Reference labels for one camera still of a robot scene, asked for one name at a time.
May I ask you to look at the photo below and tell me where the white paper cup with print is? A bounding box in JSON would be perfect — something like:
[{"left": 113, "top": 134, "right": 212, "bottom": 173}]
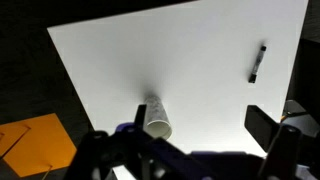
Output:
[{"left": 143, "top": 95, "right": 174, "bottom": 141}]

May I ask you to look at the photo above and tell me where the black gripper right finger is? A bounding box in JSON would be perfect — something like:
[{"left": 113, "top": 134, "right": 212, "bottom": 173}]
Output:
[{"left": 244, "top": 104, "right": 303, "bottom": 180}]

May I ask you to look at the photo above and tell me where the black and grey marker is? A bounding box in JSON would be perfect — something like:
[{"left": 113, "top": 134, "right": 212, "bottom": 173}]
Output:
[{"left": 247, "top": 44, "right": 268, "bottom": 84}]

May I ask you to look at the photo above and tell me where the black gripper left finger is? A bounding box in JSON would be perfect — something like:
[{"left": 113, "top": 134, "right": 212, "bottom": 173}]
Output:
[{"left": 64, "top": 104, "right": 214, "bottom": 180}]

